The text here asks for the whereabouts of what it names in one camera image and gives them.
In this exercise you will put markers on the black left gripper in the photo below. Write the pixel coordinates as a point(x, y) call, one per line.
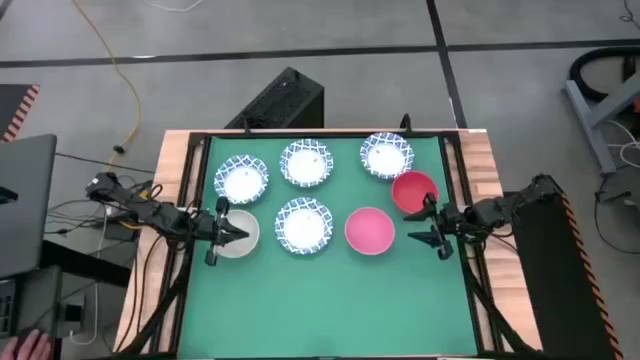
point(207, 227)

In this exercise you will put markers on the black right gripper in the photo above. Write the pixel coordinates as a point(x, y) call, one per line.
point(450, 222)

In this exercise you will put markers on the white plastic bowl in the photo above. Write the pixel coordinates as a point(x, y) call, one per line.
point(245, 247)

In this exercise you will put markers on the red plastic bowl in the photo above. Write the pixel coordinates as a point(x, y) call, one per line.
point(410, 190)

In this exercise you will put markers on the blue patterned paper bowl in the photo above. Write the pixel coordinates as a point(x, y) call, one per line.
point(303, 227)
point(385, 157)
point(242, 182)
point(306, 165)

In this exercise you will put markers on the pink plastic bowl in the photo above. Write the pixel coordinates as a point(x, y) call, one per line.
point(370, 231)

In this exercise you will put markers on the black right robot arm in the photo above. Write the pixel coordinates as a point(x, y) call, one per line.
point(500, 207)

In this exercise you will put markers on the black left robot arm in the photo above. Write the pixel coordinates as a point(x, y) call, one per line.
point(150, 210)

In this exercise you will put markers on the green table mat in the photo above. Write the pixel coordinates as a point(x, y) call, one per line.
point(325, 300)

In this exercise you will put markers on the black ramp with hazard stripes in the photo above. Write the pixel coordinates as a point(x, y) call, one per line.
point(555, 290)

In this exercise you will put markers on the black computer tower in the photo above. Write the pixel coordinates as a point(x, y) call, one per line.
point(285, 100)

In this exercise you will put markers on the black floor beam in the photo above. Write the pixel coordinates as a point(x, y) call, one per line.
point(85, 265)

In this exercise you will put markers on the grey power adapter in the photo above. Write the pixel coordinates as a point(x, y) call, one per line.
point(74, 312)

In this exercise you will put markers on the grey metal stand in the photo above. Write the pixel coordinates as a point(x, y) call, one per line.
point(590, 127)

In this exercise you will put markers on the grey laptop lid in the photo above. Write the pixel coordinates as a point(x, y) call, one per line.
point(27, 210)

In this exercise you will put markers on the grey desk cabinet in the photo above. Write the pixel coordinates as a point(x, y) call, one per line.
point(35, 300)

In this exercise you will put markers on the black small device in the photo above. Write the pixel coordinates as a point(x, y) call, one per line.
point(7, 195)

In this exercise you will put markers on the person's hand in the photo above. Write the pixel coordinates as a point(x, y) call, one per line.
point(27, 347)

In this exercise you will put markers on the black mat with hazard stripes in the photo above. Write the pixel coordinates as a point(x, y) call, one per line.
point(12, 107)

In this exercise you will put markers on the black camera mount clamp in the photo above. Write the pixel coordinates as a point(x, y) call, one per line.
point(406, 124)

